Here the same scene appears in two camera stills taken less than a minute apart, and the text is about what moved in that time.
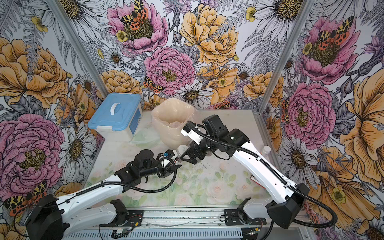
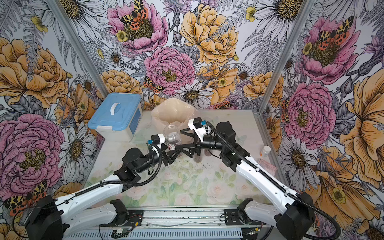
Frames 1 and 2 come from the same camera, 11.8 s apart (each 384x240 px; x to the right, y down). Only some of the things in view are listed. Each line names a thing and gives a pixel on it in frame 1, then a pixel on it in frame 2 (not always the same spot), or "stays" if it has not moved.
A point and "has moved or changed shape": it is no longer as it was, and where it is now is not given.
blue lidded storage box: x=118 y=117 stays
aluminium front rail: x=186 y=224 stays
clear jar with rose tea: x=181 y=150 has moved or changed shape
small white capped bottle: x=266 y=150 stays
